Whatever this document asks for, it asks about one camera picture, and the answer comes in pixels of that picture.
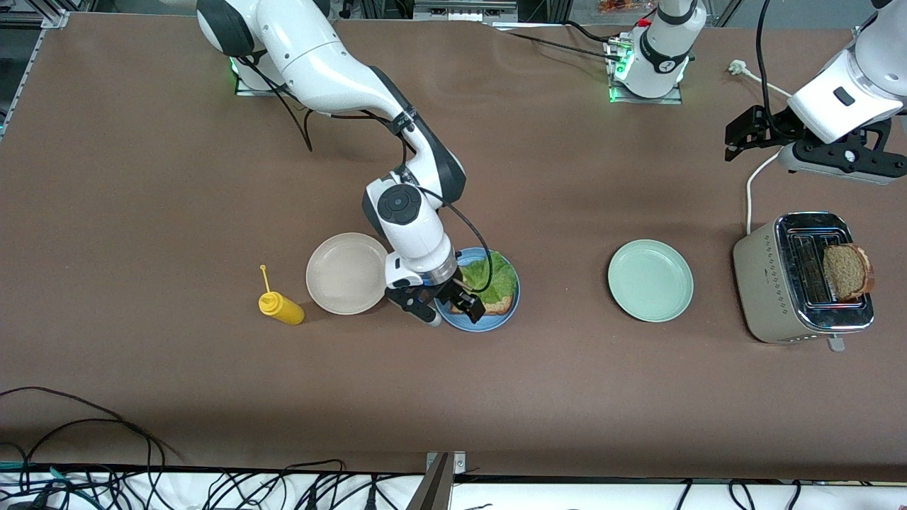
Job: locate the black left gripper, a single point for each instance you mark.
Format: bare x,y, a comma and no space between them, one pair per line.
768,126

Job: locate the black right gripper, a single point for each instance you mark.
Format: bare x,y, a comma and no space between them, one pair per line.
448,290

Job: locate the brown bread slice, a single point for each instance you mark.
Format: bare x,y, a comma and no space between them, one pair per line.
499,306
847,273

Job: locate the green lettuce leaf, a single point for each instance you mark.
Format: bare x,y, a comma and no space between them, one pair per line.
499,276

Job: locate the yellow mustard squeeze bottle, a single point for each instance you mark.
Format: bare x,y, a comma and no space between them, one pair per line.
283,310

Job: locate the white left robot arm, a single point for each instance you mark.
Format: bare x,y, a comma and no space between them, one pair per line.
659,57

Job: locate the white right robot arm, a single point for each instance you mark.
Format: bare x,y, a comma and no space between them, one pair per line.
319,57

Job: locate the blue round plate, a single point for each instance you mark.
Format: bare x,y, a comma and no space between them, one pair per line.
489,322

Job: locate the beige round plate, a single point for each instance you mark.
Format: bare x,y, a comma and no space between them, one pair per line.
340,276

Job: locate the green round plate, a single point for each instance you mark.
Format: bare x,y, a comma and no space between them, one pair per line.
650,280

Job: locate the beige chrome toaster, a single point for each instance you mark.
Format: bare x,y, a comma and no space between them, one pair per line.
762,283

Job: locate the orange packet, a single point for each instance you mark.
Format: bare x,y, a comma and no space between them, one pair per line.
622,6

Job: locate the aluminium profile beam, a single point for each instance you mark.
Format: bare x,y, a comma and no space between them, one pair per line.
464,10

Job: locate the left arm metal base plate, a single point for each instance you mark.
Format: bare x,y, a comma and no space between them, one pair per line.
645,100

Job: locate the silver table clamp bracket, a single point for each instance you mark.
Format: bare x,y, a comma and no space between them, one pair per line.
459,462

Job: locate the grey metal post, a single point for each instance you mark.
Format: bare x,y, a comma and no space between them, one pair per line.
432,492

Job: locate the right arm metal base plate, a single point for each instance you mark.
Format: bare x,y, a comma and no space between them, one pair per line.
248,88

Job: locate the aluminium table edge rail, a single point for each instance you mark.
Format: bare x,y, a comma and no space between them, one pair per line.
27,71

